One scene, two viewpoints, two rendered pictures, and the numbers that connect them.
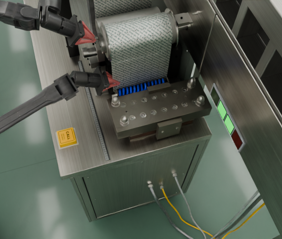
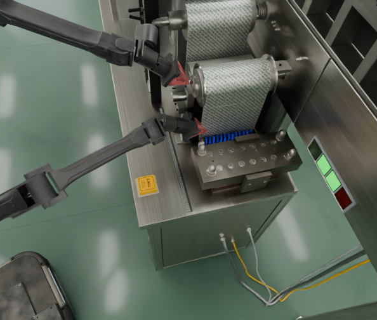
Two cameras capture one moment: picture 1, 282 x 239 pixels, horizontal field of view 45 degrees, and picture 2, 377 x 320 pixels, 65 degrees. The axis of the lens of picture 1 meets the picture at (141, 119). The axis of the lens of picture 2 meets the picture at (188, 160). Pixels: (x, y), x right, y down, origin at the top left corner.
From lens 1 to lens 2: 0.28 m
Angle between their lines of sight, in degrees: 2
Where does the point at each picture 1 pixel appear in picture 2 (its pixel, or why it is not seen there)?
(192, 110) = (283, 164)
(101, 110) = (183, 159)
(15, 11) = (109, 42)
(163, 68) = (253, 118)
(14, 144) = (85, 188)
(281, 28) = not seen: outside the picture
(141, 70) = (231, 119)
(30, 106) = (117, 148)
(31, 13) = (127, 45)
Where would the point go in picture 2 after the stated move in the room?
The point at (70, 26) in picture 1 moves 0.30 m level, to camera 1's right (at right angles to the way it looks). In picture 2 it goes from (166, 64) to (263, 74)
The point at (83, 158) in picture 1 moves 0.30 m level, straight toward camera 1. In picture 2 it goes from (163, 207) to (185, 287)
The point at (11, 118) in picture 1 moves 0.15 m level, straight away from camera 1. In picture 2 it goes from (95, 160) to (75, 125)
